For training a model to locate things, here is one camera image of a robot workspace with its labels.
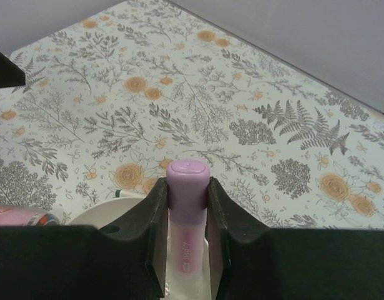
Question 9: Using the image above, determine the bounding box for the green capped white marker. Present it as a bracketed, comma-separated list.
[114, 189, 143, 199]

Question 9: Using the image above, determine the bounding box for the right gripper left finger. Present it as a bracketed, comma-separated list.
[0, 178, 168, 299]

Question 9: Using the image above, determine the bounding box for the white round divided organizer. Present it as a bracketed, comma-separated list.
[67, 197, 211, 300]

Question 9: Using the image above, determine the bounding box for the floral table mat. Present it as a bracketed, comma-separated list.
[0, 1, 384, 229]

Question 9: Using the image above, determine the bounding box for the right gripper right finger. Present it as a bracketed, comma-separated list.
[207, 178, 384, 299]

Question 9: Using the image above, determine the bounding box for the pink pack of pens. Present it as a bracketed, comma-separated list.
[0, 204, 60, 226]

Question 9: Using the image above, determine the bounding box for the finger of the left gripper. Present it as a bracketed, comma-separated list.
[0, 52, 26, 89]

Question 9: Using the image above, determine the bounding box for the purple highlighter pen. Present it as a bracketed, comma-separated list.
[166, 159, 210, 279]

